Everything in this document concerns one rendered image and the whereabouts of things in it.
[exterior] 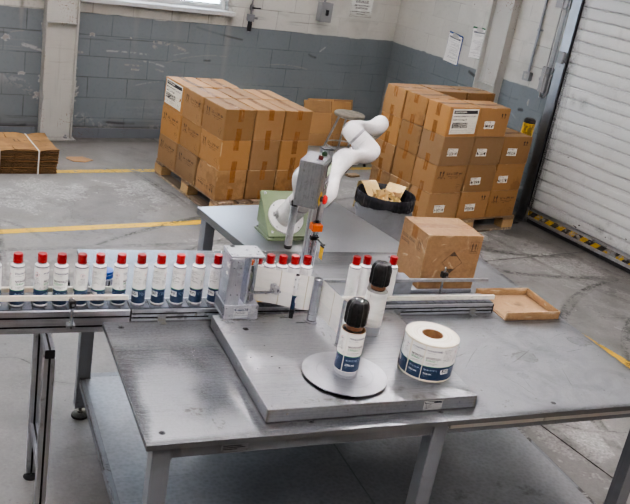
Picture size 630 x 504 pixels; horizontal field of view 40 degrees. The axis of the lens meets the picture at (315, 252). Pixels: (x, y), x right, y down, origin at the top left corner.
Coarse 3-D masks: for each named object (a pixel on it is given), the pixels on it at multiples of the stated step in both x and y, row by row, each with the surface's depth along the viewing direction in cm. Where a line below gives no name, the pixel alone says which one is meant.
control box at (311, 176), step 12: (312, 156) 344; (300, 168) 338; (312, 168) 337; (324, 168) 337; (300, 180) 339; (312, 180) 338; (324, 180) 343; (300, 192) 341; (312, 192) 340; (324, 192) 351; (300, 204) 342; (312, 204) 341
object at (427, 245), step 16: (416, 224) 401; (432, 224) 405; (448, 224) 409; (464, 224) 414; (400, 240) 414; (416, 240) 400; (432, 240) 392; (448, 240) 395; (464, 240) 398; (480, 240) 402; (400, 256) 413; (416, 256) 400; (432, 256) 395; (448, 256) 399; (464, 256) 402; (400, 272) 413; (416, 272) 399; (432, 272) 399; (448, 272) 402; (464, 272) 406; (432, 288) 403
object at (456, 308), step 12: (132, 312) 325; (144, 312) 326; (156, 312) 328; (168, 312) 330; (180, 312) 333; (192, 312) 335; (204, 312) 337; (216, 312) 339; (276, 312) 349; (288, 312) 351; (300, 312) 353; (408, 312) 375; (420, 312) 377; (432, 312) 379; (444, 312) 382; (456, 312) 384; (468, 312) 387; (480, 312) 390
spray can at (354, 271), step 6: (354, 258) 358; (360, 258) 358; (354, 264) 359; (354, 270) 358; (360, 270) 360; (348, 276) 361; (354, 276) 359; (348, 282) 361; (354, 282) 360; (348, 288) 362; (354, 288) 362; (348, 294) 362; (354, 294) 363
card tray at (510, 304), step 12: (480, 288) 408; (492, 288) 411; (504, 288) 414; (516, 288) 417; (528, 288) 419; (492, 300) 406; (504, 300) 409; (516, 300) 411; (528, 300) 414; (540, 300) 410; (504, 312) 395; (516, 312) 388; (528, 312) 390; (540, 312) 393; (552, 312) 396
